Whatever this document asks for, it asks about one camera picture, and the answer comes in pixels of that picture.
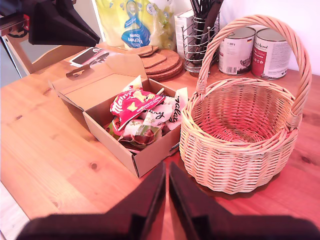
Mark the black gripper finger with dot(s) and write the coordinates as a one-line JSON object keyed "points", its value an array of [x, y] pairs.
{"points": [[150, 200], [75, 15], [55, 32], [190, 205]]}

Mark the red Maltesers candy bag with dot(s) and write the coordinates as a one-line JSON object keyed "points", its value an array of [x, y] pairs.
{"points": [[132, 107]]}

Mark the brown cardboard box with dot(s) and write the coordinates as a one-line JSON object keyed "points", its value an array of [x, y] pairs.
{"points": [[110, 142]]}

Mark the white carton box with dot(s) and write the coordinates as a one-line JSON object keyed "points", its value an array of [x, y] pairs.
{"points": [[181, 32]]}

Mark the wooden chair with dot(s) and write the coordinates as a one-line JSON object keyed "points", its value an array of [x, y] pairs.
{"points": [[17, 53]]}

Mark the yellow blue kitchen towel pack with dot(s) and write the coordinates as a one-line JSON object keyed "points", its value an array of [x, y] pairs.
{"points": [[135, 25]]}

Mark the green and red candy bag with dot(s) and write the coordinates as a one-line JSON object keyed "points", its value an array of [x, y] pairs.
{"points": [[112, 128]]}

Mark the small square cork coasters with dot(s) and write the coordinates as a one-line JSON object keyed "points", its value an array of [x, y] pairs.
{"points": [[147, 50]]}

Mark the white bag black script lettering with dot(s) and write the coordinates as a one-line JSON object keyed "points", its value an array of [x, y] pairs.
{"points": [[157, 113], [178, 110]]}

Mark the large square cork coaster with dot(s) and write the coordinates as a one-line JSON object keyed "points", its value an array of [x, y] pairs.
{"points": [[153, 61]]}

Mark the round cork trivet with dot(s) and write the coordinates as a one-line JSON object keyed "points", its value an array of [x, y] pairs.
{"points": [[172, 73], [171, 60]]}

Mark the black thin sticks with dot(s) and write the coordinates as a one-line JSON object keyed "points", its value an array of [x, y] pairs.
{"points": [[200, 10]]}

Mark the white labelled tin can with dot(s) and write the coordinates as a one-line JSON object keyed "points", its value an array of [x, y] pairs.
{"points": [[236, 52]]}

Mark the red and white tin can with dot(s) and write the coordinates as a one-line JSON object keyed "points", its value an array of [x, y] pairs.
{"points": [[271, 55]]}

